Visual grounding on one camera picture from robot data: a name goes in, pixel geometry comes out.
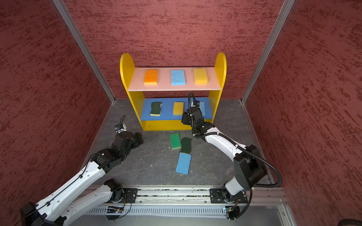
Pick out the thin black left cable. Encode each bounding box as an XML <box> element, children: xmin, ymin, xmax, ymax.
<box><xmin>14</xmin><ymin>115</ymin><xmax>127</xmax><ymax>226</ymax></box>

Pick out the blue sponge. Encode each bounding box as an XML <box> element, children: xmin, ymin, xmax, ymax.
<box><xmin>171</xmin><ymin>70</ymin><xmax>186</xmax><ymax>86</ymax></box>
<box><xmin>176</xmin><ymin>153</ymin><xmax>191</xmax><ymax>175</ymax></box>
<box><xmin>199</xmin><ymin>101</ymin><xmax>206</xmax><ymax>116</ymax></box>

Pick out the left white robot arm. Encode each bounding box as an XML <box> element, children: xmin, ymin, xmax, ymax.
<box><xmin>20</xmin><ymin>131</ymin><xmax>144</xmax><ymax>226</ymax></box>

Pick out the orange sponge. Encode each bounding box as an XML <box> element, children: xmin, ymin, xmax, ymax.
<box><xmin>144</xmin><ymin>69</ymin><xmax>158</xmax><ymax>85</ymax></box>

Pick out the yellow sponge front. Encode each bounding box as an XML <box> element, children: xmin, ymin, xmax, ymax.
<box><xmin>173</xmin><ymin>102</ymin><xmax>184</xmax><ymax>115</ymax></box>

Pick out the bright green yellow sponge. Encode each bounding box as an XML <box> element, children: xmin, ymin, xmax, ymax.
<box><xmin>170</xmin><ymin>133</ymin><xmax>182</xmax><ymax>150</ymax></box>

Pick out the yellow wooden two-tier shelf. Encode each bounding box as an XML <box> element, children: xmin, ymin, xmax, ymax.
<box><xmin>119</xmin><ymin>52</ymin><xmax>227</xmax><ymax>131</ymax></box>

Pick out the aluminium corner post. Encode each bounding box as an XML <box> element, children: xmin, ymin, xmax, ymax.
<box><xmin>241</xmin><ymin>0</ymin><xmax>296</xmax><ymax>104</ymax></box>
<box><xmin>51</xmin><ymin>0</ymin><xmax>117</xmax><ymax>104</ymax></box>

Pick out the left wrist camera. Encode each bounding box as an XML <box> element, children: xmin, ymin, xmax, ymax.
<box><xmin>115</xmin><ymin>123</ymin><xmax>127</xmax><ymax>134</ymax></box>

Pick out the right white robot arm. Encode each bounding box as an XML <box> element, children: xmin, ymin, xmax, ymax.
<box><xmin>182</xmin><ymin>103</ymin><xmax>267</xmax><ymax>203</ymax></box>

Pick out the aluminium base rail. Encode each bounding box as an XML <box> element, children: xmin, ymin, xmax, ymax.
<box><xmin>60</xmin><ymin>185</ymin><xmax>283</xmax><ymax>207</ymax></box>

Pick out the left aluminium corner post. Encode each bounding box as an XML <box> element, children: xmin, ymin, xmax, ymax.
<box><xmin>51</xmin><ymin>0</ymin><xmax>117</xmax><ymax>104</ymax></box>

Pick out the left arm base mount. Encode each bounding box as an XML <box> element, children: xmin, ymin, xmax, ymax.
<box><xmin>108</xmin><ymin>188</ymin><xmax>138</xmax><ymax>204</ymax></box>

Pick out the right aluminium corner post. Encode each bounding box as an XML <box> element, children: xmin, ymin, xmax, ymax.
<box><xmin>241</xmin><ymin>0</ymin><xmax>296</xmax><ymax>104</ymax></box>

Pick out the perforated metal vent strip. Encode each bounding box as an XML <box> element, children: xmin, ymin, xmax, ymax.
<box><xmin>86</xmin><ymin>206</ymin><xmax>226</xmax><ymax>218</ymax></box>

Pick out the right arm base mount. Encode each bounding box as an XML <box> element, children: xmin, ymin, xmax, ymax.
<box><xmin>209</xmin><ymin>188</ymin><xmax>248</xmax><ymax>204</ymax></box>

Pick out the dark green wavy sponge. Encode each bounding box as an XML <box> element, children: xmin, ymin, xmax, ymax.
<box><xmin>150</xmin><ymin>102</ymin><xmax>162</xmax><ymax>116</ymax></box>
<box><xmin>180</xmin><ymin>137</ymin><xmax>192</xmax><ymax>154</ymax></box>

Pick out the black corrugated cable conduit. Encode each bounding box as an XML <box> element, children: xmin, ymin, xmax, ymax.
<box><xmin>188</xmin><ymin>91</ymin><xmax>283</xmax><ymax>188</ymax></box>

